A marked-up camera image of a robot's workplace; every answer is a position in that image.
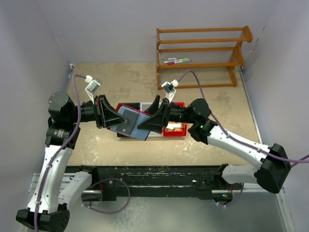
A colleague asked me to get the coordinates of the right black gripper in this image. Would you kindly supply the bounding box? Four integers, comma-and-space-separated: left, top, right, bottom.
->
136, 95, 197, 132

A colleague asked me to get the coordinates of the black plastic bin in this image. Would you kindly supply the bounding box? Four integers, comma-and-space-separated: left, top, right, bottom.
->
116, 102, 140, 137

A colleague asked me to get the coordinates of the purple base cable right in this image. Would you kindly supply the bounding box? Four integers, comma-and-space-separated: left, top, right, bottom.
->
215, 183, 244, 208

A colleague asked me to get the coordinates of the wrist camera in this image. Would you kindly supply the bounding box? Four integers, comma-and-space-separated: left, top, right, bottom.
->
161, 80, 179, 103
85, 75, 102, 103

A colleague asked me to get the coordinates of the wooden rack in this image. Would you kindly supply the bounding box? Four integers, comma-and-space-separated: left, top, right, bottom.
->
156, 26, 253, 87

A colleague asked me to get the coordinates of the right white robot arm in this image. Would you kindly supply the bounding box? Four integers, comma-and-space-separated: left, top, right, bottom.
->
138, 96, 292, 194

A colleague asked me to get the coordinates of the red plastic bin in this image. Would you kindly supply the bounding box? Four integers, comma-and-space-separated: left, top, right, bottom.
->
162, 101, 188, 137

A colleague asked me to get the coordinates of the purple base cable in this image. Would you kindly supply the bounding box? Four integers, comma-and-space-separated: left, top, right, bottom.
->
215, 183, 244, 208
81, 176, 131, 214

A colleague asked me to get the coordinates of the white plastic bin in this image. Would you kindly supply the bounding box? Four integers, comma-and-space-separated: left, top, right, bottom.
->
140, 102, 163, 137

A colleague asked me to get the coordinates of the red leather card holder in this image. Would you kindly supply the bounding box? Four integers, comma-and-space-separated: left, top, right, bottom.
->
109, 103, 163, 141

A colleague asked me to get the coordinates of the gold cards pile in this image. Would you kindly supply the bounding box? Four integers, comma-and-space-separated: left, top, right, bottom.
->
165, 122, 183, 132

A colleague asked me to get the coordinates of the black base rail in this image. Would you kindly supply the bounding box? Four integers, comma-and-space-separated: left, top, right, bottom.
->
65, 166, 233, 203

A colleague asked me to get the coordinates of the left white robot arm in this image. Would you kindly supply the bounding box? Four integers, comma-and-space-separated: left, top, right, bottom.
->
16, 92, 128, 232

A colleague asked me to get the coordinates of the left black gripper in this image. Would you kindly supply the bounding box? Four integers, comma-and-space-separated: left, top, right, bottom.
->
68, 94, 128, 128

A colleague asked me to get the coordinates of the green marker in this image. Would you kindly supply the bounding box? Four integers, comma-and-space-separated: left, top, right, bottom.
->
167, 58, 188, 62

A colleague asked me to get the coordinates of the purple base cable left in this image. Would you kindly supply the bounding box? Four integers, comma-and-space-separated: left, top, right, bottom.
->
81, 176, 131, 214

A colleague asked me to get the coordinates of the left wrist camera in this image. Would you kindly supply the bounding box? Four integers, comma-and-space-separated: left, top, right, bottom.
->
85, 75, 102, 103

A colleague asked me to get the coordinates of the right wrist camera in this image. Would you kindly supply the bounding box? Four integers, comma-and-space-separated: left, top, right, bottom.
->
161, 80, 179, 103

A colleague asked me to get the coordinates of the purple marker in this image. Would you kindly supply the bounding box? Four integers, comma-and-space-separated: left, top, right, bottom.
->
166, 59, 191, 65

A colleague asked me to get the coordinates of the aluminium frame rail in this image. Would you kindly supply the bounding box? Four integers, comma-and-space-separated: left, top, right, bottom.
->
30, 173, 266, 192

